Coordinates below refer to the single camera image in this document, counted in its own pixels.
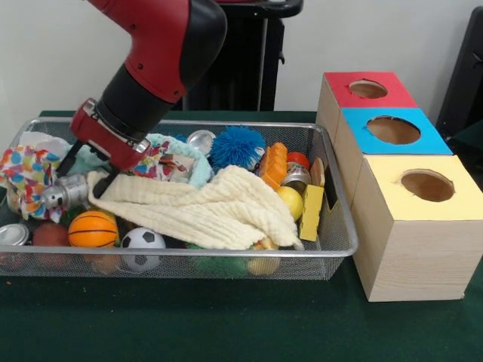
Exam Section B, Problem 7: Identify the wooden box with three holes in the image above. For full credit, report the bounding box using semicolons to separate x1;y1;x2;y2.
315;71;483;302

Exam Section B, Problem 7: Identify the blue spiky ball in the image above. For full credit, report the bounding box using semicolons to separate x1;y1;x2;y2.
208;125;267;170

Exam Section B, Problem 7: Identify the yellow block toy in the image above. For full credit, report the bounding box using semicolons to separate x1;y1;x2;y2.
300;184;325;242

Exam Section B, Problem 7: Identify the light blue knitted cloth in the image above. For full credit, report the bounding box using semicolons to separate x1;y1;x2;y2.
69;133;214;189

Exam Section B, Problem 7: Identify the shallow mesh bin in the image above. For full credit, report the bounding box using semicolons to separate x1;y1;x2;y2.
0;116;359;282

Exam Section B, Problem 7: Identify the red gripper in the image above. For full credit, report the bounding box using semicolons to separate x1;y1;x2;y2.
56;98;152;199

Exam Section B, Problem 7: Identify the dark green side tablecloth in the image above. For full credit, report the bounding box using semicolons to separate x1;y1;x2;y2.
445;120;483;159

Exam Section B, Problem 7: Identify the small orange basketball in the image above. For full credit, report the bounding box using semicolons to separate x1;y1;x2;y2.
67;210;118;248

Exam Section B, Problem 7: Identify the colourful patterned cloth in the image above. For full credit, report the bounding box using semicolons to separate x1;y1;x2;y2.
0;145;63;222
134;145;197;182

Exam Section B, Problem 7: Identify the cream knitted cloth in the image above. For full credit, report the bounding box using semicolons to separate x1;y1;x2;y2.
87;165;305;250

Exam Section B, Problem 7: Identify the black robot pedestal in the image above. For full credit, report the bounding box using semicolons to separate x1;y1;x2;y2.
183;0;305;112

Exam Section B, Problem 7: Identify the yellow ball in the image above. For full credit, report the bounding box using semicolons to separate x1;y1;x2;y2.
277;186;305;222

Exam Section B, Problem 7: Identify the small soccer ball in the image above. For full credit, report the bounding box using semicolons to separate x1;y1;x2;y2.
120;227;167;272

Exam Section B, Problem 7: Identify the orange and purple toy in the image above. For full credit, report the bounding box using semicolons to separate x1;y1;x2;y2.
260;142;288;189

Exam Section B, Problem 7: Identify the silver astronaut toy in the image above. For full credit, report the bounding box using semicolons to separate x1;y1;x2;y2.
40;173;91;210

